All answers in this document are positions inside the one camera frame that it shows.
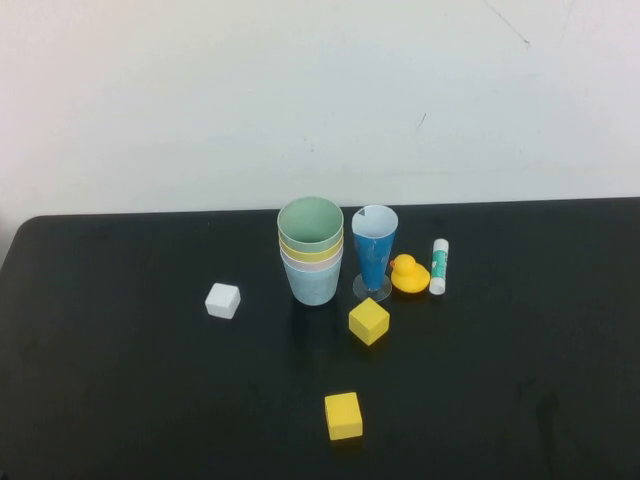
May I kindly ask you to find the yellow plastic cup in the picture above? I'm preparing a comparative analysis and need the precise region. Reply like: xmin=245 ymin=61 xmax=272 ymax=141
xmin=278 ymin=234 xmax=346 ymax=264

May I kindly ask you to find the green plastic cup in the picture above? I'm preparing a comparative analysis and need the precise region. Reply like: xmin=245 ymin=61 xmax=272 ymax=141
xmin=277 ymin=196 xmax=346 ymax=246

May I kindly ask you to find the pink plastic cup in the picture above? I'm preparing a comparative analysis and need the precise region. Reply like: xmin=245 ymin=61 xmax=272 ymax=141
xmin=279 ymin=248 xmax=345 ymax=274

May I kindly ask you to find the light blue plastic cup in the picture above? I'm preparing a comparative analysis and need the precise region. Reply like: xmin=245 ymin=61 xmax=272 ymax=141
xmin=283 ymin=259 xmax=344 ymax=307

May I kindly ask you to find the blue paper cone glass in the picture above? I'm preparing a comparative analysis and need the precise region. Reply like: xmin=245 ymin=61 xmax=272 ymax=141
xmin=350 ymin=204 xmax=400 ymax=303

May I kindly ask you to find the yellow cube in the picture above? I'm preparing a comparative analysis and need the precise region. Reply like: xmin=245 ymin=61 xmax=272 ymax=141
xmin=348 ymin=296 xmax=392 ymax=346
xmin=324 ymin=391 xmax=365 ymax=442

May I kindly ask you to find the yellow rubber duck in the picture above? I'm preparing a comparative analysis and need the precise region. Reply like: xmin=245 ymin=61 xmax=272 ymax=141
xmin=390 ymin=253 xmax=432 ymax=295

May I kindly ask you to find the white cube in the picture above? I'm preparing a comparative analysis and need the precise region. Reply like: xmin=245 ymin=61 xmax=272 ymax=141
xmin=204 ymin=282 xmax=242 ymax=318

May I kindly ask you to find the white green glue stick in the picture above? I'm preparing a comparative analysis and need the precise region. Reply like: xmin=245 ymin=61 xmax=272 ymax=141
xmin=428 ymin=238 xmax=451 ymax=296

